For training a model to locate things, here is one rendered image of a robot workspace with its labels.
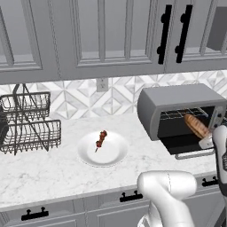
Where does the black drawer handle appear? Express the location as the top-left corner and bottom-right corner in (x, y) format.
(201, 176), (220, 188)
(119, 190), (144, 204)
(20, 206), (50, 222)

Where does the grey toaster oven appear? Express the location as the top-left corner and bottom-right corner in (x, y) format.
(137, 83), (227, 160)

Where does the brown baguette bread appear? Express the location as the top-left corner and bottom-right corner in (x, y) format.
(184, 113), (212, 140)

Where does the white round plate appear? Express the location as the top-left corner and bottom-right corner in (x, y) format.
(77, 130), (129, 168)

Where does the white wall outlet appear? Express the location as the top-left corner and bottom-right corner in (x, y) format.
(96, 77), (109, 93)

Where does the toaster oven wire rack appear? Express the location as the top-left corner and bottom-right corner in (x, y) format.
(159, 107), (209, 121)

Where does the black cupboard door handle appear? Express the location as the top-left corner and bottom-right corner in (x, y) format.
(156, 4), (173, 66)
(174, 4), (194, 64)

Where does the grey upper cupboard door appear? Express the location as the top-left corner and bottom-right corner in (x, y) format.
(163, 0), (227, 74)
(49, 0), (167, 82)
(0, 0), (61, 85)

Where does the toaster oven glass door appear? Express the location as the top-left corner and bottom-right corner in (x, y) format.
(160, 133), (215, 157)

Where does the black wire dish rack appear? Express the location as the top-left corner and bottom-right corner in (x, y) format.
(0, 83), (62, 156)

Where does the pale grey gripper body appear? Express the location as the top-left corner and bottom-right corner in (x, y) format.
(198, 132), (215, 151)

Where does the red kebab skewer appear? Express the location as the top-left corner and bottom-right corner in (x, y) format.
(94, 129), (108, 153)

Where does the grey toaster oven door handle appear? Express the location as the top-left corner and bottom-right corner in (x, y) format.
(175, 148), (215, 160)

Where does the grey drawer front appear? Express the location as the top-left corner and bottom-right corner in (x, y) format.
(0, 198), (87, 223)
(85, 185), (150, 211)
(193, 173), (221, 199)

